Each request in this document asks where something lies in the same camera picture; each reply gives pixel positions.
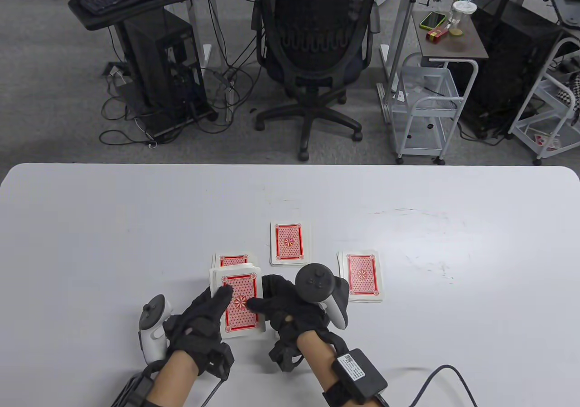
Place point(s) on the black white checkered board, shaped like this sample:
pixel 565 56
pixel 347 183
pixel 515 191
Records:
pixel 572 92

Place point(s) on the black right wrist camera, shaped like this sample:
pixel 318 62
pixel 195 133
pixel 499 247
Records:
pixel 285 357

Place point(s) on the brown side table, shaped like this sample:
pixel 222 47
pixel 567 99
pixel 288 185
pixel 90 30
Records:
pixel 471 46

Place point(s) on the small red box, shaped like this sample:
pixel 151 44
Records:
pixel 436 35

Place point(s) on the person's right hand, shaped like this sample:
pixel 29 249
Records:
pixel 294 316

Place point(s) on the clear lidded jar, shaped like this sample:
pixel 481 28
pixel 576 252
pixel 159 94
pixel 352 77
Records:
pixel 462 17

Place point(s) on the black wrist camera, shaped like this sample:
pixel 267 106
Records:
pixel 285 357
pixel 219 359

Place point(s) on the black stand base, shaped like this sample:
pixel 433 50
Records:
pixel 181 123

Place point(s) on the person's left hand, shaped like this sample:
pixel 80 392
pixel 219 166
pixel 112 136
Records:
pixel 199 330

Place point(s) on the black wrist sensor box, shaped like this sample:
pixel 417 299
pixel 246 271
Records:
pixel 360 375

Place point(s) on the deck of red-backed cards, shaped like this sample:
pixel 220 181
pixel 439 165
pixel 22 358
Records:
pixel 244 284

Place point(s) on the person's right forearm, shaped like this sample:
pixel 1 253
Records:
pixel 317 357

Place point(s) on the pile of dealt red-backed cards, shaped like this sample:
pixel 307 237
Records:
pixel 233 260
pixel 290 244
pixel 362 273

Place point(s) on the black computer tower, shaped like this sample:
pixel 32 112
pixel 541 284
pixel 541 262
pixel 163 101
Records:
pixel 158 58
pixel 507 62

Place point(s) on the person's left forearm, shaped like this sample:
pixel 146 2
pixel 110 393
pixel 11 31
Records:
pixel 174 380

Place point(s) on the white metal cart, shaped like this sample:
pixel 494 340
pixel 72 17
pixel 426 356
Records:
pixel 437 113
pixel 528 142

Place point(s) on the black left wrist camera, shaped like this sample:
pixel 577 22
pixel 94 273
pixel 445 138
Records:
pixel 219 359

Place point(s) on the aluminium frame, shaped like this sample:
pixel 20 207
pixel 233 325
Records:
pixel 404 31

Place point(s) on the black white right hand controller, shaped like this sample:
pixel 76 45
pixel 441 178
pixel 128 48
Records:
pixel 315 282

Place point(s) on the white desk leg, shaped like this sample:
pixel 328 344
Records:
pixel 195 31

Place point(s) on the red white card pack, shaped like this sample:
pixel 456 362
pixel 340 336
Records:
pixel 546 142

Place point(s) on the green-edged smartphone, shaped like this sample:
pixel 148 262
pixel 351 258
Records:
pixel 432 19

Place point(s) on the black left forearm sensor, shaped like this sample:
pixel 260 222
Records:
pixel 136 391

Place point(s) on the black mesh office chair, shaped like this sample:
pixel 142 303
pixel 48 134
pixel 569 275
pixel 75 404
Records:
pixel 317 85

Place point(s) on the white left hand controller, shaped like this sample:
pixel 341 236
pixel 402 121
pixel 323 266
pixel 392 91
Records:
pixel 152 343

